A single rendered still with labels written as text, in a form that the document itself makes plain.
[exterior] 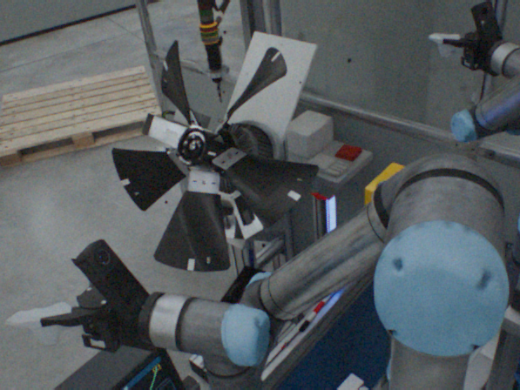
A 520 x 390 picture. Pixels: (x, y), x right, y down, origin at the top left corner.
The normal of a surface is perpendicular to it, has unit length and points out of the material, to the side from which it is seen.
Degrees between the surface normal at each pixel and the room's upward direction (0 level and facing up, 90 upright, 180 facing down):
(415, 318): 83
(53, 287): 0
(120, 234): 0
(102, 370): 15
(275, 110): 50
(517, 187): 90
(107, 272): 60
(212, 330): 37
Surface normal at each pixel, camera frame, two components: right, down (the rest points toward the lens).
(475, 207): 0.28, -0.69
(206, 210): 0.23, -0.09
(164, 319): -0.26, -0.29
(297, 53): -0.56, -0.12
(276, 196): -0.18, -0.53
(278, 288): -0.76, 0.00
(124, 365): -0.29, -0.85
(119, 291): 0.78, -0.32
